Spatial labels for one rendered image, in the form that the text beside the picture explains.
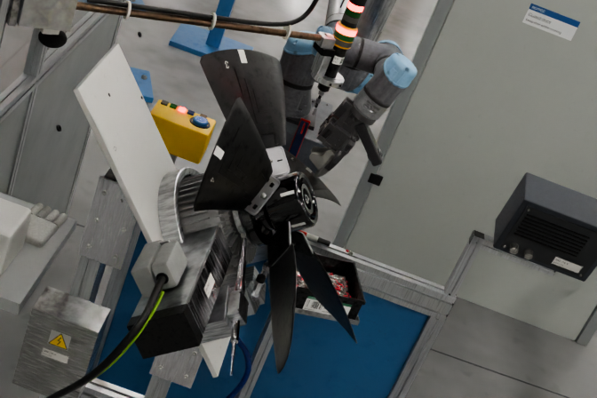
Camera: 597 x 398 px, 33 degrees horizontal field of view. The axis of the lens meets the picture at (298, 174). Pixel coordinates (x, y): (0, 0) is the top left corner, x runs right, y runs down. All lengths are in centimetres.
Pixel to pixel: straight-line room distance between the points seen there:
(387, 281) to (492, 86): 149
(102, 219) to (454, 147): 224
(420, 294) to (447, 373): 129
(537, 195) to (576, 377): 193
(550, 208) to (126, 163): 108
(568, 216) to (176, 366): 102
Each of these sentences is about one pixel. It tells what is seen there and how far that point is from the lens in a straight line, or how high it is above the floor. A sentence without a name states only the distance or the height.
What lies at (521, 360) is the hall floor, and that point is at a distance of 428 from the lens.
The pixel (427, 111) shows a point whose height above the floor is 76.
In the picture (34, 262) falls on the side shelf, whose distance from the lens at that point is 227.
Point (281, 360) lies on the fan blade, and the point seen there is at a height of 102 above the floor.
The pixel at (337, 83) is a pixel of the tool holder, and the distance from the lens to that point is 205.
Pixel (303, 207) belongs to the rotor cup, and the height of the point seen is 123.
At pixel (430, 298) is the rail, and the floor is 83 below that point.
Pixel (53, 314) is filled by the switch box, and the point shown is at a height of 84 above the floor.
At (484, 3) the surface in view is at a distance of 388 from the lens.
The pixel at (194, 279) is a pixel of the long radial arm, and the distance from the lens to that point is 188.
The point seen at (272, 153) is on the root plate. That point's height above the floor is 126.
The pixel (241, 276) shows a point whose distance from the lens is 199.
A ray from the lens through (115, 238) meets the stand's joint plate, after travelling 213.
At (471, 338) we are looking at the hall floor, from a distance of 424.
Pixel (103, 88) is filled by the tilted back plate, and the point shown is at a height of 133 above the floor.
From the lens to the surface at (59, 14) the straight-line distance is 174.
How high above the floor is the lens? 222
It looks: 27 degrees down
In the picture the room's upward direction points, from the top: 22 degrees clockwise
